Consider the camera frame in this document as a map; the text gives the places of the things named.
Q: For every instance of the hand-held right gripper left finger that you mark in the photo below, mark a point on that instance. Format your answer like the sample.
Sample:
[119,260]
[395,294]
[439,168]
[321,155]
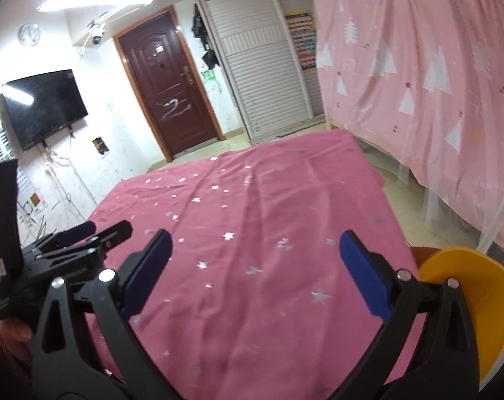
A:
[147,271]

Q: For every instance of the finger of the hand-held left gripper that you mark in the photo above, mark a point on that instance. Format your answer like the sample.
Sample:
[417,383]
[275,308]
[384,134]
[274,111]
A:
[110,235]
[75,232]

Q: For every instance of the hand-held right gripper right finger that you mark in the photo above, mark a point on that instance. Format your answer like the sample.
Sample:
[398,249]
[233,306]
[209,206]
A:
[366,279]

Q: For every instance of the yellow plastic bin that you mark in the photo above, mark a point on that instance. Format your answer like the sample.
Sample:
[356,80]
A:
[485,308]

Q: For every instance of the person's left hand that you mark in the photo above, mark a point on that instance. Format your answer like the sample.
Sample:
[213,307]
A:
[14,331]

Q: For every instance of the brown round stool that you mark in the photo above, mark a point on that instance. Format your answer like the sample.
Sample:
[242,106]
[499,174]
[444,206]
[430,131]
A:
[420,256]

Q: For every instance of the pink star tablecloth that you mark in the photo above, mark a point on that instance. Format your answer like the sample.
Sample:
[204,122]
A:
[256,216]

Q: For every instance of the dark brown door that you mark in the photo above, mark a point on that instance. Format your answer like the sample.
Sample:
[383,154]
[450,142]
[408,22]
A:
[168,83]

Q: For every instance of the black hanging bag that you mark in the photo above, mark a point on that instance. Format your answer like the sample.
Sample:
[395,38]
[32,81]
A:
[198,23]
[210,58]

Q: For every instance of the white louvered wardrobe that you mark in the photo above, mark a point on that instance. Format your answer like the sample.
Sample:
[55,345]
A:
[256,83]

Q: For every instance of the pink tree print curtain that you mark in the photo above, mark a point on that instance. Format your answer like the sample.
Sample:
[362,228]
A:
[401,71]

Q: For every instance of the ceiling tube light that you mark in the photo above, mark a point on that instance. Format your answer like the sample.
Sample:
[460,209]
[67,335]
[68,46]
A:
[93,3]

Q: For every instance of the colourful grid poster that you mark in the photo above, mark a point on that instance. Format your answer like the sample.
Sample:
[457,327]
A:
[301,41]

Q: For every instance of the dark wall socket hole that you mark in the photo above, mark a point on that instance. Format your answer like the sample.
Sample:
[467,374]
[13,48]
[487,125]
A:
[101,148]

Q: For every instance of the black wall television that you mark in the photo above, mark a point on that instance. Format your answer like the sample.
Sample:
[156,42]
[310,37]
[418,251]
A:
[43,108]

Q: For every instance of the white security camera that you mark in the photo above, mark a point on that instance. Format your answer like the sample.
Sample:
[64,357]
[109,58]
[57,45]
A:
[97,35]

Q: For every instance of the white wall clock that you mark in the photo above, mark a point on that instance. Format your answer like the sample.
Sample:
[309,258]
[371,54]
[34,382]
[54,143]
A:
[30,34]

